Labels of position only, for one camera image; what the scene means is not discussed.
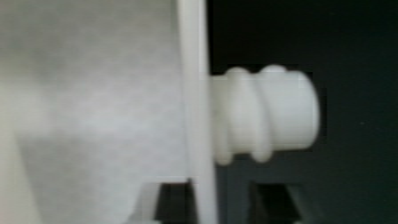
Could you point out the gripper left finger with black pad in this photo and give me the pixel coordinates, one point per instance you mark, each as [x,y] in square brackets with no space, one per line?
[167,204]

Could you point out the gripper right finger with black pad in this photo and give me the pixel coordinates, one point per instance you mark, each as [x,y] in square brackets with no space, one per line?
[277,205]

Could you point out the white cabinet door panel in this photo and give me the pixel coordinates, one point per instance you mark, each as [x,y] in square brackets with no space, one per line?
[121,120]

